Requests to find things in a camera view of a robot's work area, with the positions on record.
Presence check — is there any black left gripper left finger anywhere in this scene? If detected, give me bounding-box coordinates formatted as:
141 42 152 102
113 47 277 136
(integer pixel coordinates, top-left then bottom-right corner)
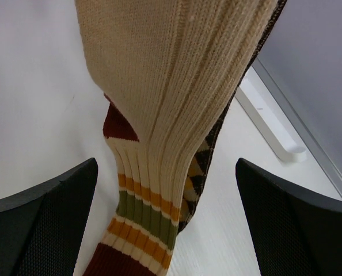
0 158 98 275

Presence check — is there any brown argyle sock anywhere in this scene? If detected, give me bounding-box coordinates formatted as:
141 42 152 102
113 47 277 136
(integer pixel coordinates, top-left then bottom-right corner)
178 0 287 232

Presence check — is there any white metal drying rack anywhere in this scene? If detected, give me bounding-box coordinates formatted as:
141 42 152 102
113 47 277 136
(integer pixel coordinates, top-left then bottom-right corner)
235 80 307 163

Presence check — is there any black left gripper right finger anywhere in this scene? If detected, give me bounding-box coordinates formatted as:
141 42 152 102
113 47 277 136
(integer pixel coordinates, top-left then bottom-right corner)
235 158 342 275

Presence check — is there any beige striped sock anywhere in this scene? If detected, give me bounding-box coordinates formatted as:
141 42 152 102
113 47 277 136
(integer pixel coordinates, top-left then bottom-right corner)
75 1 278 275

